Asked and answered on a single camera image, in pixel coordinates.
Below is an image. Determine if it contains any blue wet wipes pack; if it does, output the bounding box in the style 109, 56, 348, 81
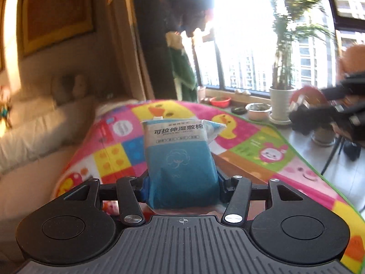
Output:
142, 119, 226, 210

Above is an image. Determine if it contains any colourful cartoon play mat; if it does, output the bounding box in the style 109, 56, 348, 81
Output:
52, 100, 364, 273

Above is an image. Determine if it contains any white ceramic bowl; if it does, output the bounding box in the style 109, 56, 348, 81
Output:
246, 103, 272, 122

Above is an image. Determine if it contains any red plastic bowl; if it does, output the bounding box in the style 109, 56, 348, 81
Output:
209, 97, 231, 108

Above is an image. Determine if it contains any beige sofa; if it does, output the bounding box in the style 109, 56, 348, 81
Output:
1, 96, 95, 263

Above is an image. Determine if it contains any white potted plant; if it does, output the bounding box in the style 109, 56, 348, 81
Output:
269, 0, 334, 126

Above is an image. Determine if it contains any green hanging garment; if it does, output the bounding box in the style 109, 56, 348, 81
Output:
165, 32, 197, 103

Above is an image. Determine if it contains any grey plush toy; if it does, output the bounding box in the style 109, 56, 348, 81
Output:
51, 74, 88, 106

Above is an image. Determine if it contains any gold framed picture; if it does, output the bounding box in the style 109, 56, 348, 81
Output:
18, 0, 95, 57

